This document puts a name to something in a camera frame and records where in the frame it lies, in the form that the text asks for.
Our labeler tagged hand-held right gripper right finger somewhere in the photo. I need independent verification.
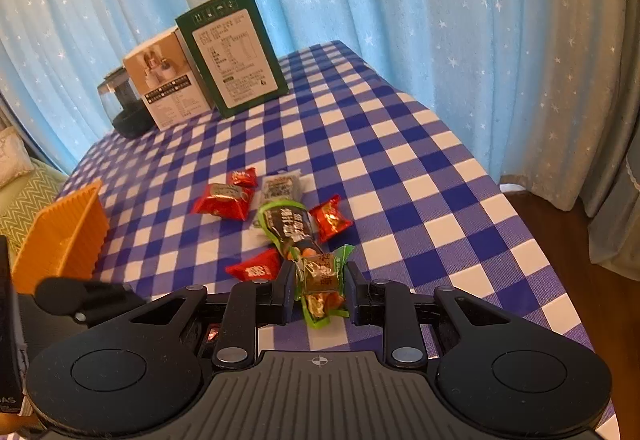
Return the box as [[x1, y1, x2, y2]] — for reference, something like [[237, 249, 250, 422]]
[[345, 262, 516, 370]]

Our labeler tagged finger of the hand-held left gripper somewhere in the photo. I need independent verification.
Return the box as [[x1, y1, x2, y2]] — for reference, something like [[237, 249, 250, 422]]
[[34, 276, 148, 323]]

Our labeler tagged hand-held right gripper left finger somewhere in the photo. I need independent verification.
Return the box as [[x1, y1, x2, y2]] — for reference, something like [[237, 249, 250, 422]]
[[129, 262, 297, 373]]

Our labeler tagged green clear snack packet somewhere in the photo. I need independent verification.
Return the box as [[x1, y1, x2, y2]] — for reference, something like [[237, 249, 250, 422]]
[[292, 245, 357, 330]]

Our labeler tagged orange plastic basket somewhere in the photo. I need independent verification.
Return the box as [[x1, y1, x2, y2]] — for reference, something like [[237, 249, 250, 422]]
[[11, 180, 110, 296]]

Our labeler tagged dark green long snack packet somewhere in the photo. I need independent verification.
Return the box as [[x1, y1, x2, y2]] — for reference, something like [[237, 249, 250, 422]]
[[250, 201, 331, 267]]

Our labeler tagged red packet with beige label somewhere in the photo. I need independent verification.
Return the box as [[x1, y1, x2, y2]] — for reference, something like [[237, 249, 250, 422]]
[[194, 182, 253, 221]]

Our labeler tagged flat red snack packet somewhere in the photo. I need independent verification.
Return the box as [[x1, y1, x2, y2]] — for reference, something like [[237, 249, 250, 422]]
[[225, 248, 283, 282]]

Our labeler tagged orange-red foil candy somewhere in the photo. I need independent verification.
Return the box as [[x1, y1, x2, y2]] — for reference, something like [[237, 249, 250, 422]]
[[309, 196, 353, 243]]

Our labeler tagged green zigzag cloth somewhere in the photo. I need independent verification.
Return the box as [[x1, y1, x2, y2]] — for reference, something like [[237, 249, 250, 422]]
[[0, 160, 71, 261]]

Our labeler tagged white snack packet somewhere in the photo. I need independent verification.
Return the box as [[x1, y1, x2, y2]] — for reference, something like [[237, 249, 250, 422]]
[[260, 171, 303, 208]]

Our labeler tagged small red candy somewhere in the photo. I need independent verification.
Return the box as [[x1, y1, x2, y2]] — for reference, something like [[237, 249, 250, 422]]
[[226, 168, 258, 188]]

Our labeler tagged blue white checkered tablecloth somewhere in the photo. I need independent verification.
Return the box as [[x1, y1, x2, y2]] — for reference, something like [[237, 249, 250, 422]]
[[10, 40, 606, 440]]

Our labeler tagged white pillow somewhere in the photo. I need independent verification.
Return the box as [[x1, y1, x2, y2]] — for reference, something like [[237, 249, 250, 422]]
[[0, 125, 31, 188]]

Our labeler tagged dark glass jar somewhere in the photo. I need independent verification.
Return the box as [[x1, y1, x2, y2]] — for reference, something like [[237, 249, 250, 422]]
[[97, 67, 153, 139]]

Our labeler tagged white product box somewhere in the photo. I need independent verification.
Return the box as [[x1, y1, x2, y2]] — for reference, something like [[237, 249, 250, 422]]
[[122, 31, 217, 131]]

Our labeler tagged green carton box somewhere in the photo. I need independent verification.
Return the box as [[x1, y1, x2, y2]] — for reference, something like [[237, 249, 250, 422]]
[[175, 0, 290, 118]]

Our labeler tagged grey curtain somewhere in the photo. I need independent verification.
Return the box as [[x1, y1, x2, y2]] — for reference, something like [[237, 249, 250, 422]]
[[500, 0, 640, 281]]

